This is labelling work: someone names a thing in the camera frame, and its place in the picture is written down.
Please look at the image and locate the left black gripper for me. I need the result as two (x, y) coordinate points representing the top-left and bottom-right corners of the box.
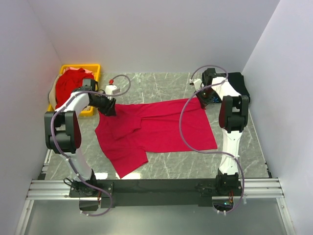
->
(89, 92), (116, 117)

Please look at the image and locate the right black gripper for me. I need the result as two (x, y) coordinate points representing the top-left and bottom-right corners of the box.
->
(194, 86), (215, 109)

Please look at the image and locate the crimson red t shirt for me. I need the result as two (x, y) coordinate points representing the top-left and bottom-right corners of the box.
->
(95, 98), (218, 178)

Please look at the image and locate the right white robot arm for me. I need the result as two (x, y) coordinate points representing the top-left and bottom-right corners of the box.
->
(194, 68), (250, 196)

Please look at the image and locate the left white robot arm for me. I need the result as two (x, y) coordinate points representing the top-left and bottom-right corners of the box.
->
(44, 79), (120, 197)

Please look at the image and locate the folded black t shirt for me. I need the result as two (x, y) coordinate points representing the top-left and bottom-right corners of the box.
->
(210, 71), (251, 103)

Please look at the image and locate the yellow plastic basket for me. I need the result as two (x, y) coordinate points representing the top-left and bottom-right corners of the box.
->
(48, 64), (101, 117)

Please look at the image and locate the dark red t shirt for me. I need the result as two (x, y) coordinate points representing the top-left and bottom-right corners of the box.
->
(55, 68), (94, 109)

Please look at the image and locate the beige cloth in basket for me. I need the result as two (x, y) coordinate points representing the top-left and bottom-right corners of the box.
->
(48, 74), (61, 109)

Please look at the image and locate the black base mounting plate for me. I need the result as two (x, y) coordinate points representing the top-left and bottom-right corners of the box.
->
(69, 178), (243, 208)

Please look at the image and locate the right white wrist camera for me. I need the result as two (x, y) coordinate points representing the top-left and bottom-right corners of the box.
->
(189, 78), (203, 91)

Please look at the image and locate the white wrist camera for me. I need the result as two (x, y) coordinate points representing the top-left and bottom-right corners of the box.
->
(189, 78), (203, 91)
(105, 85), (120, 99)

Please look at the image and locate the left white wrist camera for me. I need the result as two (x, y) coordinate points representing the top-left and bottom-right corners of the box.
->
(105, 85), (120, 99)

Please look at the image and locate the aluminium frame rail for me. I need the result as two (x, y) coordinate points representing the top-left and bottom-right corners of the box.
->
(26, 178), (285, 201)

